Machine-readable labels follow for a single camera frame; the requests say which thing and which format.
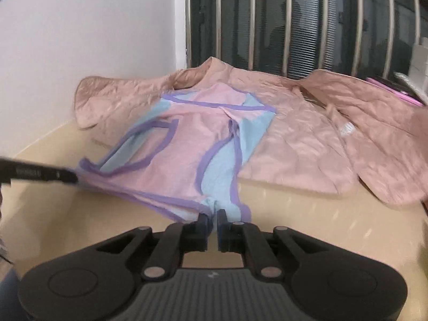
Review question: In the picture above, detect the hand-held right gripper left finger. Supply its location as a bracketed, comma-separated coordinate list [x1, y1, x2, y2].
[96, 213, 209, 281]

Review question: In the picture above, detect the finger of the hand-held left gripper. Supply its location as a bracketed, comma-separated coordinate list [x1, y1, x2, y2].
[0, 156, 80, 185]

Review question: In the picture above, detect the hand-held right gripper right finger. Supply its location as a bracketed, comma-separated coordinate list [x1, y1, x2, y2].
[217, 209, 330, 281]

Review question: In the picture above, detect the pink blue purple-trimmed baby top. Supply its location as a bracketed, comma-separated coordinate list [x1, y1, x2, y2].
[78, 85, 277, 224]

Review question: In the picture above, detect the pink quilted jacket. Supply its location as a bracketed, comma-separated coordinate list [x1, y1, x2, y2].
[74, 56, 428, 206]

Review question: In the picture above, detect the pink notebook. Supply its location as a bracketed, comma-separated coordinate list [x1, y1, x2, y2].
[366, 77, 425, 108]

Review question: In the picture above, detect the window with metal bars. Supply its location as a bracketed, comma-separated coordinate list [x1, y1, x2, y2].
[185, 0, 428, 81]

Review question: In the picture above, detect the clear plastic packet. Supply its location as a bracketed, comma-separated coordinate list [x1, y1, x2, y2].
[394, 72, 425, 87]

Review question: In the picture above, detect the stack of white boxes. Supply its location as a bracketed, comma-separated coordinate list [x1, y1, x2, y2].
[408, 38, 428, 86]

